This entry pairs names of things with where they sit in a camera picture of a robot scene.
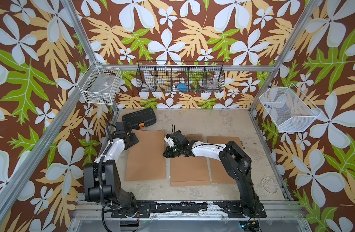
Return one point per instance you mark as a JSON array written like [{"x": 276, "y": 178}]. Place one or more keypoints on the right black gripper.
[{"x": 168, "y": 153}]

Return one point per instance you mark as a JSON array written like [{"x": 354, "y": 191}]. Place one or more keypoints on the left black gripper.
[{"x": 135, "y": 138}]

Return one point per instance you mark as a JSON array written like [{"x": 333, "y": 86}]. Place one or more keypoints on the brown file bag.
[
  {"x": 189, "y": 171},
  {"x": 145, "y": 159},
  {"x": 218, "y": 172}
]

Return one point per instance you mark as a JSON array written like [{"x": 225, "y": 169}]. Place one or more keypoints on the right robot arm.
[{"x": 234, "y": 159}]

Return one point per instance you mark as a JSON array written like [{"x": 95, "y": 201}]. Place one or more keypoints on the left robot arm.
[{"x": 102, "y": 183}]

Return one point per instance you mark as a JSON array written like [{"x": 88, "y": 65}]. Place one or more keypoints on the blue object in basket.
[{"x": 182, "y": 88}]

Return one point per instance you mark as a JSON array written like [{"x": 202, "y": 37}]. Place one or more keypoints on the clear round lid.
[{"x": 269, "y": 185}]

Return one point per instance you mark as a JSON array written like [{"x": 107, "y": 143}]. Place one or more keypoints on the white mesh basket right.
[{"x": 289, "y": 109}]

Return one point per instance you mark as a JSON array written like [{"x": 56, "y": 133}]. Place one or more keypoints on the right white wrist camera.
[{"x": 170, "y": 142}]

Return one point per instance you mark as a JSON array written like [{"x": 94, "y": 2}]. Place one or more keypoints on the white wire basket left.
[{"x": 99, "y": 84}]

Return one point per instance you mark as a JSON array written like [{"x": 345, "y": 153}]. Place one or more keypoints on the black wire basket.
[{"x": 165, "y": 76}]

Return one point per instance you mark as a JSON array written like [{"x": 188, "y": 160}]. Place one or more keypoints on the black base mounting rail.
[{"x": 233, "y": 209}]

